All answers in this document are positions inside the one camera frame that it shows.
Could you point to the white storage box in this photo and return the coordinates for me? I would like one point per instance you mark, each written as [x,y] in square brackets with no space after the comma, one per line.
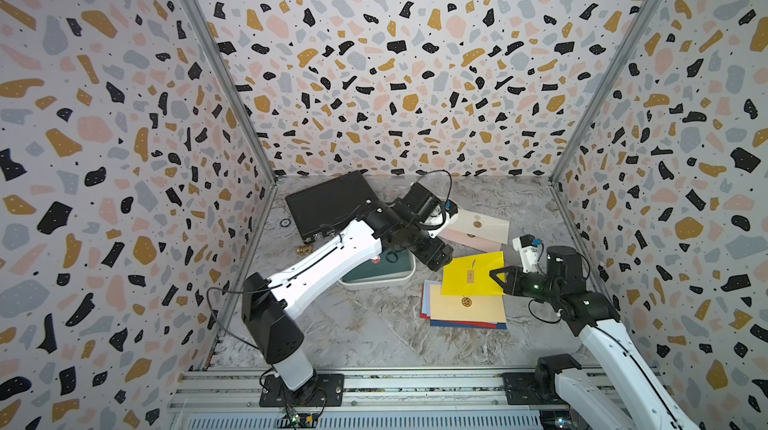
[381,282]

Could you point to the small brass fitting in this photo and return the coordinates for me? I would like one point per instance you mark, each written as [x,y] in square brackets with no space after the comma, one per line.
[304,249]

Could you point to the red envelope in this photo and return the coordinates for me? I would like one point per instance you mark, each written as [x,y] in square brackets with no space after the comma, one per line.
[424,313]

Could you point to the dark green envelope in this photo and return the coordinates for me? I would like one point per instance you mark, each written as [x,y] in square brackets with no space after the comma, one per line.
[391,264]

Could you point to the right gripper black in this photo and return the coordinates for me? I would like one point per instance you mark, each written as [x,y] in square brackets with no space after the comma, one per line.
[510,286]

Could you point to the pink envelope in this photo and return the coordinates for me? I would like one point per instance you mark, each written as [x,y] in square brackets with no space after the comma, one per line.
[472,241]

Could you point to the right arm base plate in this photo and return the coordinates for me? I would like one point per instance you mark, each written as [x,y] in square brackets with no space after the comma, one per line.
[525,388]

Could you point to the corner aluminium post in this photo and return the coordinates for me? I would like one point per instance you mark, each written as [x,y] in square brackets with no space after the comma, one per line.
[623,54]
[210,49]

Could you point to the dark blue envelope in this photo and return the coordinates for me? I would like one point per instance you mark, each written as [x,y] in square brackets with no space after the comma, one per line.
[467,324]

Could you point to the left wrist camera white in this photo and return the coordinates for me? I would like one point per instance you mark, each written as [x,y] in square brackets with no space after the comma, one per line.
[439,221]

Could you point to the black briefcase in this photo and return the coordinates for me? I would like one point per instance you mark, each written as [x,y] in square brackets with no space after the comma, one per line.
[319,210]

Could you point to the left corner aluminium post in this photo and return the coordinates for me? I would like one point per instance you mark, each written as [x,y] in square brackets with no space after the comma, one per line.
[210,49]

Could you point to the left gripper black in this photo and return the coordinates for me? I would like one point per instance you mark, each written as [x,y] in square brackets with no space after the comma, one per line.
[432,258]

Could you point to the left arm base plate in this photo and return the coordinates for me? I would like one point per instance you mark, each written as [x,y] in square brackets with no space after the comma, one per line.
[320,390]

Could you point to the right corner aluminium post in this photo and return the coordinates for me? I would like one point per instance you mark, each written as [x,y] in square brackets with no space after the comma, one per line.
[623,54]

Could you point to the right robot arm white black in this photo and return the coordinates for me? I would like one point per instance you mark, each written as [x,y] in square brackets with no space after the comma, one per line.
[557,276]

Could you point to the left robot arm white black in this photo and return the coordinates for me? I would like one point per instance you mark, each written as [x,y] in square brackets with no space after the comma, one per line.
[271,305]

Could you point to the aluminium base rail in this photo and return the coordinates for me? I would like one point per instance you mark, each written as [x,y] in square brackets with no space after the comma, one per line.
[394,398]

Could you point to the yellow envelope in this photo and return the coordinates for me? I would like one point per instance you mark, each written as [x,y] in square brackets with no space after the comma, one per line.
[470,276]

